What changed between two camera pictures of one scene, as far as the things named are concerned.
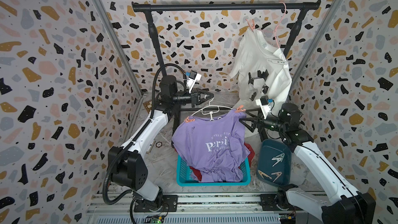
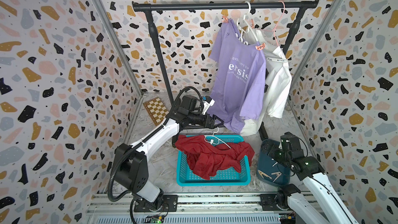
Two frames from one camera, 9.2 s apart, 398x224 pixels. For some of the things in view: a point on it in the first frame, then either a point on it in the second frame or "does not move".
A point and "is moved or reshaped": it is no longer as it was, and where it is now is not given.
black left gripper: x=195 y=98 -> x=212 y=123
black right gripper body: x=260 y=125 -> x=276 y=153
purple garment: x=216 y=148 -> x=240 y=74
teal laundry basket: x=186 y=177 does not move
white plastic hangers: x=211 y=109 -> x=244 y=24
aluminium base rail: x=202 y=209 does not move
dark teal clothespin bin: x=274 y=166 does not move
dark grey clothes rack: x=148 y=7 does not move
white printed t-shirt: x=260 y=69 is moved or reshaped
